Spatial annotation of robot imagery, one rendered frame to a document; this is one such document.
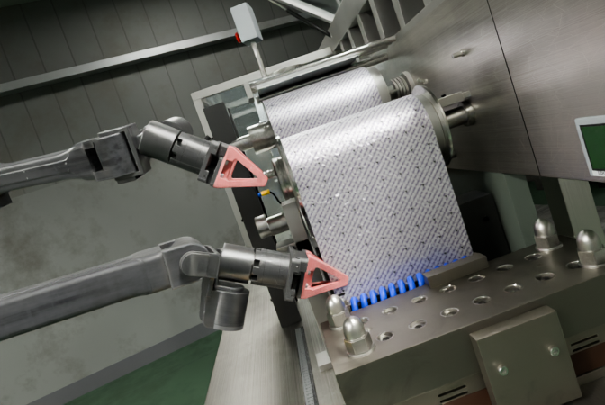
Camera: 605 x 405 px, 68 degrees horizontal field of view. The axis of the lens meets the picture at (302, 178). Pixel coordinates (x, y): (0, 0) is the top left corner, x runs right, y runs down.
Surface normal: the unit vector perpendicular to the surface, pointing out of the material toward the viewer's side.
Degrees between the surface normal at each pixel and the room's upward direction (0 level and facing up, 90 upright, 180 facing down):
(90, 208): 90
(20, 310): 92
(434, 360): 90
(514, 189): 90
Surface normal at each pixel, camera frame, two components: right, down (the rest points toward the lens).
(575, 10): -0.94, 0.33
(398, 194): 0.07, 0.07
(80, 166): -0.37, 0.33
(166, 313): 0.35, -0.04
